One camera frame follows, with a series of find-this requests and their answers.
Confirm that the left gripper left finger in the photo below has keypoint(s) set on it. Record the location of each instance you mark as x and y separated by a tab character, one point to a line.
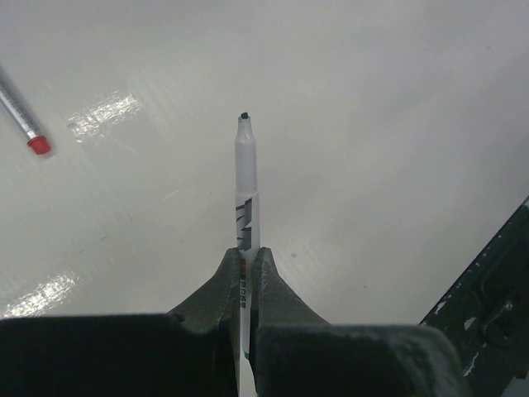
192	350

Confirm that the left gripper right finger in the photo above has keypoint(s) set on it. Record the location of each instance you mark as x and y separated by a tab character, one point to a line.
295	352

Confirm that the green-end white marker pen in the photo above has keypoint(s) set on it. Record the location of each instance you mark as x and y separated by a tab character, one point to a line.
247	210

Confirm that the red-end marker pen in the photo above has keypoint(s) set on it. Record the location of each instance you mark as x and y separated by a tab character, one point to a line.
22	117

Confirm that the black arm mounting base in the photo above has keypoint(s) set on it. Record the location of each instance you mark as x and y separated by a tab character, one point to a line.
484	313

